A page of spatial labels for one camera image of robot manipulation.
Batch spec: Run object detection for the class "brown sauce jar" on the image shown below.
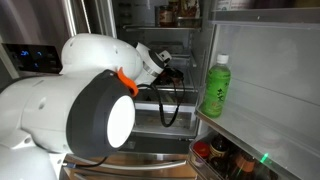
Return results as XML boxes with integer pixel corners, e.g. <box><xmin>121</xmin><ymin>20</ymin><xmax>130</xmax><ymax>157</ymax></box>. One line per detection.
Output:
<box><xmin>157</xmin><ymin>4</ymin><xmax>175</xmax><ymax>28</ymax></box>

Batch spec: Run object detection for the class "clear vegetable drawer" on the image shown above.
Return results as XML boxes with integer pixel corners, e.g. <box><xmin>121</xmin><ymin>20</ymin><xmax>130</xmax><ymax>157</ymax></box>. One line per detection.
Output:
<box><xmin>133</xmin><ymin>88</ymin><xmax>200</xmax><ymax>113</ymax></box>

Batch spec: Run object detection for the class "red capped jar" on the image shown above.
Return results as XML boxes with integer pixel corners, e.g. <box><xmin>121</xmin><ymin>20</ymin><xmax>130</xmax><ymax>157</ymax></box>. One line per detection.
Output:
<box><xmin>192</xmin><ymin>140</ymin><xmax>211</xmax><ymax>168</ymax></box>

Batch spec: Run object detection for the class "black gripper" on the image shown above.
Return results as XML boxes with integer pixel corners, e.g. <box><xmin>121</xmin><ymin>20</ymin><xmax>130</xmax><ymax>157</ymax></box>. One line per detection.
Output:
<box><xmin>156</xmin><ymin>66</ymin><xmax>185</xmax><ymax>88</ymax></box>

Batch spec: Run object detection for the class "dark soy sauce bottle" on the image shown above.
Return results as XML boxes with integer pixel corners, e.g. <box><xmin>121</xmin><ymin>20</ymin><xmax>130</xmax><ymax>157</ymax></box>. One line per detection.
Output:
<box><xmin>208</xmin><ymin>133</ymin><xmax>232</xmax><ymax>168</ymax></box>

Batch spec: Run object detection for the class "open fridge door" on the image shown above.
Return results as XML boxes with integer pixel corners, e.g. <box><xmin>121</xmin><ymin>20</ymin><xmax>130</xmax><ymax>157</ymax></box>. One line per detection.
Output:
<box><xmin>196</xmin><ymin>0</ymin><xmax>320</xmax><ymax>180</ymax></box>

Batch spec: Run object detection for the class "clear door bin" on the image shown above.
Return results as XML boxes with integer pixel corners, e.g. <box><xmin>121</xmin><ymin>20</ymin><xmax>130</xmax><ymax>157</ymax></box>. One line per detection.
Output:
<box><xmin>187</xmin><ymin>131</ymin><xmax>291</xmax><ymax>180</ymax></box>

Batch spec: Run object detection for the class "steel drawer handle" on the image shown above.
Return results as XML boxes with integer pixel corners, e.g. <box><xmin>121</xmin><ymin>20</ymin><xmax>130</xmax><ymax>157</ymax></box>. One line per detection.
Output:
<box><xmin>66</xmin><ymin>158</ymin><xmax>188</xmax><ymax>172</ymax></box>
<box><xmin>73</xmin><ymin>171</ymin><xmax>198</xmax><ymax>180</ymax></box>

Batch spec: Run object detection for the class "white container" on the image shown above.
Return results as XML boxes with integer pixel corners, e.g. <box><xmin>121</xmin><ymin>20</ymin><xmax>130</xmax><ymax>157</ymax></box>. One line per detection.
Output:
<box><xmin>214</xmin><ymin>0</ymin><xmax>253</xmax><ymax>12</ymax></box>

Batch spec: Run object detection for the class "glass fridge shelf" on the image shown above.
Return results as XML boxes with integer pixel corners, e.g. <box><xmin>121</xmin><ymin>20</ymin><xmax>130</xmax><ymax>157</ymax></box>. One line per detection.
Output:
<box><xmin>122</xmin><ymin>23</ymin><xmax>203</xmax><ymax>33</ymax></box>
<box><xmin>146</xmin><ymin>49</ymin><xmax>199</xmax><ymax>93</ymax></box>

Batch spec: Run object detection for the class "orange cable clip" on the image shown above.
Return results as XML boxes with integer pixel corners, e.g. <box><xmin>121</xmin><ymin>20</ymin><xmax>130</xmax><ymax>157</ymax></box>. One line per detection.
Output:
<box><xmin>116</xmin><ymin>66</ymin><xmax>140</xmax><ymax>98</ymax></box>

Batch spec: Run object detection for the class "clear fridge drawer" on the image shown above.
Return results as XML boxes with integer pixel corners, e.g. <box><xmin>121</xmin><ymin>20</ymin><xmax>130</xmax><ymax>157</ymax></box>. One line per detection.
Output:
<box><xmin>131</xmin><ymin>109</ymin><xmax>198</xmax><ymax>138</ymax></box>

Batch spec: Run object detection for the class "steel door handle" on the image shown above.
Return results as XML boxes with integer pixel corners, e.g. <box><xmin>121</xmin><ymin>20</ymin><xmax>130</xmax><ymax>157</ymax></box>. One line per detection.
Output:
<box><xmin>63</xmin><ymin>0</ymin><xmax>80</xmax><ymax>38</ymax></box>

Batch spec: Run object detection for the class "green tea bottle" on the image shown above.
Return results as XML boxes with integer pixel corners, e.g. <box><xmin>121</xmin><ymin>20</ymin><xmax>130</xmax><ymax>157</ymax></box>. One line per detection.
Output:
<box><xmin>199</xmin><ymin>53</ymin><xmax>232</xmax><ymax>119</ymax></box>

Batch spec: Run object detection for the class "steel fridge cabinet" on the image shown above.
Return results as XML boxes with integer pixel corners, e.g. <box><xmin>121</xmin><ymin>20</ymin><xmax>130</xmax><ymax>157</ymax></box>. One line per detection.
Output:
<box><xmin>113</xmin><ymin>0</ymin><xmax>214</xmax><ymax>141</ymax></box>

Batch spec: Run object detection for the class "black dispenser control panel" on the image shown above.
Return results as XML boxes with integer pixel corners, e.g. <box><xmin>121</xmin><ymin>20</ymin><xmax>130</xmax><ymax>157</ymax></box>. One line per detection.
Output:
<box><xmin>1</xmin><ymin>42</ymin><xmax>64</xmax><ymax>75</ymax></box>

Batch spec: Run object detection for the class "white door shelf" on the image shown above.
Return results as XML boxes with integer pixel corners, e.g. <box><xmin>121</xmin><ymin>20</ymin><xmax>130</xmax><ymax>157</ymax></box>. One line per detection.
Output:
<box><xmin>194</xmin><ymin>19</ymin><xmax>320</xmax><ymax>180</ymax></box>
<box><xmin>208</xmin><ymin>8</ymin><xmax>320</xmax><ymax>26</ymax></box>

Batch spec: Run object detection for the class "brown food package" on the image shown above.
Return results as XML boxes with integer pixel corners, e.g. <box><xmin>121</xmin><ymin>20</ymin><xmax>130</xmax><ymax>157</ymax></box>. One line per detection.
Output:
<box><xmin>174</xmin><ymin>0</ymin><xmax>202</xmax><ymax>28</ymax></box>

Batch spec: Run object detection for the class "orange labelled brown bottle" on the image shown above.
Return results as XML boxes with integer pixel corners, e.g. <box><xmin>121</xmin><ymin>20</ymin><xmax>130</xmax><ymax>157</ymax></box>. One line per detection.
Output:
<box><xmin>229</xmin><ymin>149</ymin><xmax>258</xmax><ymax>180</ymax></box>

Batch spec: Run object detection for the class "steel freezer drawer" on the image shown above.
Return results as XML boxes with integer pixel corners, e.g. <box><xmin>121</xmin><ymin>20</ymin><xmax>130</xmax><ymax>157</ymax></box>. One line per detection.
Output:
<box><xmin>63</xmin><ymin>151</ymin><xmax>198</xmax><ymax>180</ymax></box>

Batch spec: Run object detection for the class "steel fridge door with dispenser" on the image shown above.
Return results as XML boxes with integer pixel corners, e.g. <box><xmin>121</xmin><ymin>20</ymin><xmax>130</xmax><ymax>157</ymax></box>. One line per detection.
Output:
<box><xmin>0</xmin><ymin>0</ymin><xmax>118</xmax><ymax>81</ymax></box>

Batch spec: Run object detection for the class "black cable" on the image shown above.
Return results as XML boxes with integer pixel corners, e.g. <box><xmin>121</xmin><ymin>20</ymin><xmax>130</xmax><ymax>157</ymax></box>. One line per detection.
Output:
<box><xmin>138</xmin><ymin>74</ymin><xmax>187</xmax><ymax>128</ymax></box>
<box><xmin>63</xmin><ymin>155</ymin><xmax>109</xmax><ymax>168</ymax></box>

